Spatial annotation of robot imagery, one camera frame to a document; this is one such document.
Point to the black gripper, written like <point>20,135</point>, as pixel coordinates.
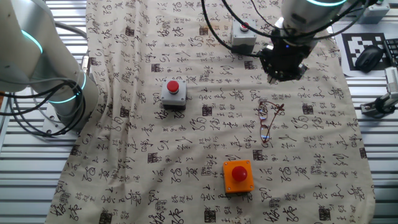
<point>287,54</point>

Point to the dark red framed glasses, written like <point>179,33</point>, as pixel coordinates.
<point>263,116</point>

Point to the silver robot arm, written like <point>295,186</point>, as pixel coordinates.
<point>25,46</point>

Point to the grey box small red button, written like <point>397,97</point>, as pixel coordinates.
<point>244,40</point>

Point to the black white marker sheet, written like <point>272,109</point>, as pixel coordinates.
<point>337,46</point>

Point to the black computer mouse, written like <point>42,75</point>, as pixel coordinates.
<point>368,59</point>

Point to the grey box large red button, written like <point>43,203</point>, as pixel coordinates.
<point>178,98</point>

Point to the grey box green button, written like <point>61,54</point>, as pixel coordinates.
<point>374,14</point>

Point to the black keyboard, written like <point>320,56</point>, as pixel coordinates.
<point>392,49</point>

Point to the beige calligraphy print cloth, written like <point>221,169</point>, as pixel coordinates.
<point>186,140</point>

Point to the orange box red button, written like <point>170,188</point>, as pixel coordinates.
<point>230,183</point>

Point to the camera mount clamp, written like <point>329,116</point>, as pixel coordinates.
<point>382,105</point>

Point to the metal base plate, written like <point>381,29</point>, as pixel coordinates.
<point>49,127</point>

